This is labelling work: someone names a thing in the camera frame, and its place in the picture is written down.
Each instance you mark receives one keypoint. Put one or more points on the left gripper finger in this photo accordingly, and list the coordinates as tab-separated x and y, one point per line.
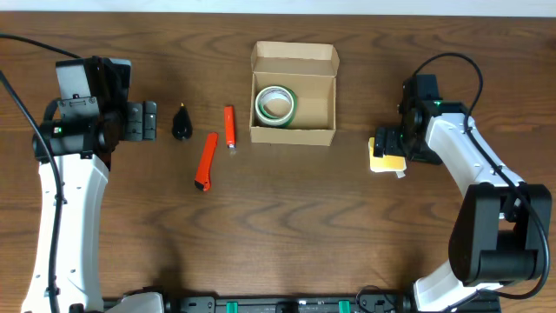
133	126
149	120

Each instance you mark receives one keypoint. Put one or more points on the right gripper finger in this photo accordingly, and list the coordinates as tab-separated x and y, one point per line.
380	139
394	145

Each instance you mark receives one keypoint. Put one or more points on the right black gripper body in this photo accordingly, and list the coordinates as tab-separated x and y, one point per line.
392	142

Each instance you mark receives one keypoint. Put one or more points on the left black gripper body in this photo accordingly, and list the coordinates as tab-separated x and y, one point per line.
135	121

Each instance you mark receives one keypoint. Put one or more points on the yellow sticky note pad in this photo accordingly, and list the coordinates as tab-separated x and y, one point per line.
386	164

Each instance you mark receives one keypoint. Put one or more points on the black cone glue bottle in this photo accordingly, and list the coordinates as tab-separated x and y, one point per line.
182	128

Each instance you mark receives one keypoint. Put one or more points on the orange lighter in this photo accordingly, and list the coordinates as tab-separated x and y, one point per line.
230	126

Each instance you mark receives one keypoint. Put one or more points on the green tape roll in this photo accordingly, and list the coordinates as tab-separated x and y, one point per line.
275	106

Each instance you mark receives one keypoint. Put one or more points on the white tape roll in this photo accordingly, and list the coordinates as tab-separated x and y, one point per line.
270	93

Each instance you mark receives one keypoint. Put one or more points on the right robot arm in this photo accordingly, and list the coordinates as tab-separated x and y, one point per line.
499	237

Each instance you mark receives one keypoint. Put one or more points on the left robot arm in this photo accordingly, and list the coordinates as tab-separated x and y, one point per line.
73	146

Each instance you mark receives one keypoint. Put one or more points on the orange utility knife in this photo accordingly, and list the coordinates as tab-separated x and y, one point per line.
202	176

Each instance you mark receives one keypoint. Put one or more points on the open cardboard box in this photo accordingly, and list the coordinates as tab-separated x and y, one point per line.
310	71

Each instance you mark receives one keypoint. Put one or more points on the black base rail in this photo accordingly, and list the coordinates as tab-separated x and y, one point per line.
373	301

